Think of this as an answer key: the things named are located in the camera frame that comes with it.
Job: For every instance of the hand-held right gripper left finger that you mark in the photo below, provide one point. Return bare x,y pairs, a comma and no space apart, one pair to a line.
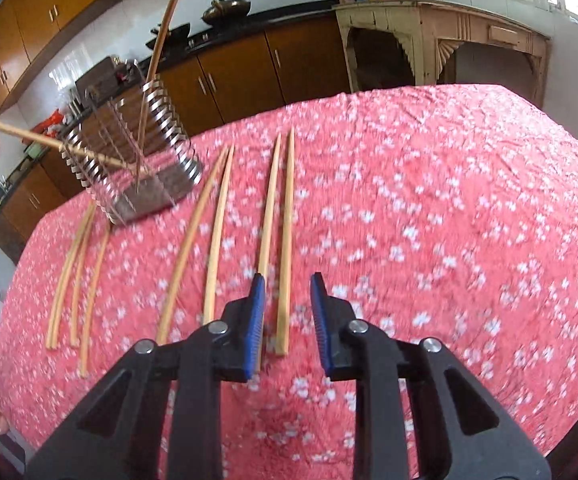
254,332

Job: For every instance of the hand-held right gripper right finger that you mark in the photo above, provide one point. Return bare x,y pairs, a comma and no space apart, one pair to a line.
321,327

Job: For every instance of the wooden chopstick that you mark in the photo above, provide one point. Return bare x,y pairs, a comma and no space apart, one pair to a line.
216,255
66,280
94,300
269,210
286,240
29,136
189,255
78,290
161,45

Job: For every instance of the red floral tablecloth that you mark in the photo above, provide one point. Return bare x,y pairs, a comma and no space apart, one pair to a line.
419,210

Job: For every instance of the red plastic bag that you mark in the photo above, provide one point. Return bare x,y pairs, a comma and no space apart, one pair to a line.
51,122

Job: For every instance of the brown lower kitchen cabinets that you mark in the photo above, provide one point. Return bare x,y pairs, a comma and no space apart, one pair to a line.
239,75

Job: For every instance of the brown kitchen cabinets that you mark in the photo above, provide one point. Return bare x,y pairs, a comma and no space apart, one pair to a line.
34,15
239,75

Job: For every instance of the brown box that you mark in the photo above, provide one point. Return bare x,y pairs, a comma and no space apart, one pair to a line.
96,72

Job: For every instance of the brown upper kitchen cabinets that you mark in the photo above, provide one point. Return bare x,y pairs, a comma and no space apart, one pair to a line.
34,15

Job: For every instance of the black wok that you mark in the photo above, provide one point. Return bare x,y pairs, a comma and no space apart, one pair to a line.
169,35

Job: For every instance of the cream wooden side table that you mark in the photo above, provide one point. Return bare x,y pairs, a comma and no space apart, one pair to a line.
419,25

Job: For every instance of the black kitchen countertop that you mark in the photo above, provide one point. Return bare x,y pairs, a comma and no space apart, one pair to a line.
279,12

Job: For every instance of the dark metal pot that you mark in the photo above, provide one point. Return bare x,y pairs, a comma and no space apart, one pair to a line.
226,10

